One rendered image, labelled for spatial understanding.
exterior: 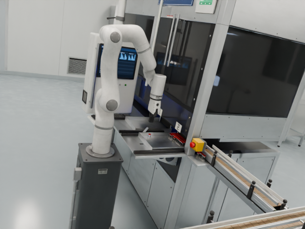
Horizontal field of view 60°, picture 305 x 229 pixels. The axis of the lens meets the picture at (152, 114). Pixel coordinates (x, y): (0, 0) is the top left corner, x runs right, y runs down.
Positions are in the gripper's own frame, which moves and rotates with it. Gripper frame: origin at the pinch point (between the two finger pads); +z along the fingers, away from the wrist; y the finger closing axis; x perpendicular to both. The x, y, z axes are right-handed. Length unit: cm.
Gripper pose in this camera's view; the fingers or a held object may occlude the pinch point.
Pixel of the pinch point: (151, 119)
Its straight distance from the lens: 183.4
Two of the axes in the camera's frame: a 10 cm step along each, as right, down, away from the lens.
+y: -4.0, -3.6, 8.4
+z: -1.9, 9.3, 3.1
